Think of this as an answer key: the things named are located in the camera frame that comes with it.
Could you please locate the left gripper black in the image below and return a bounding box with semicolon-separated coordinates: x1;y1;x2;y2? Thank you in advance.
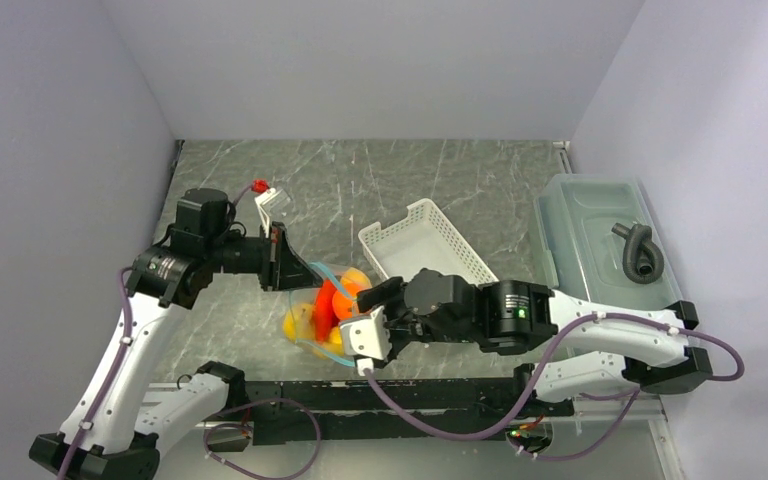
206;221;323;291

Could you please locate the orange fruit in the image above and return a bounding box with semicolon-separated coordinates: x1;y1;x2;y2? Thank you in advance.
332;282;364;321

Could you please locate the yellow fruit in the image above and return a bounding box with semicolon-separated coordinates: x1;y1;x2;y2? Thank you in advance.
341;267;372;288
314;327;345;358

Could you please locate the orange carrot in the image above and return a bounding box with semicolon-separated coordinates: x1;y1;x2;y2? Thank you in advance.
312;280;339;343

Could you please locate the clear zip top bag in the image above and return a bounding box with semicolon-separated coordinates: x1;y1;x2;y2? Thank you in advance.
282;262;394;368

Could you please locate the yellow lemon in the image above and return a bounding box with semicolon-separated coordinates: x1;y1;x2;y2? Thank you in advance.
282;303;315;343

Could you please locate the white perforated plastic basket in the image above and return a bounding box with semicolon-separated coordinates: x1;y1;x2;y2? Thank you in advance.
358;198;498;284

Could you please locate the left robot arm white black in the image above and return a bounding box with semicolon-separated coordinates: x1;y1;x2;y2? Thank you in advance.
29;185;322;479

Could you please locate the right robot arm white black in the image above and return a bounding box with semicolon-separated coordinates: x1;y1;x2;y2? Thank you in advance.
339;269;714;415

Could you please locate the clear plastic storage bin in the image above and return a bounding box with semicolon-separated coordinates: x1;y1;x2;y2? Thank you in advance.
529;174;685;310

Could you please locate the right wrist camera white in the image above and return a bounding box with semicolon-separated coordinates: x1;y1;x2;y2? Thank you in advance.
339;306;392;376

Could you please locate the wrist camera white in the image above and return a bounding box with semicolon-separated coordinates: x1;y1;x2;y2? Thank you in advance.
339;306;392;376
251;179;295;233

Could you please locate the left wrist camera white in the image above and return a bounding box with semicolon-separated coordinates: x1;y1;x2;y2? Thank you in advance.
251;179;295;233

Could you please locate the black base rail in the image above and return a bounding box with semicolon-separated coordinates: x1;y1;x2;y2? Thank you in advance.
178;377;577;446

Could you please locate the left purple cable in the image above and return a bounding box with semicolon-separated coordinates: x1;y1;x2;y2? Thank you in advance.
55;266;135;480

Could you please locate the grey corrugated hose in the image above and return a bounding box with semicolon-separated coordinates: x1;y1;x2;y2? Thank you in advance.
611;222;666;285

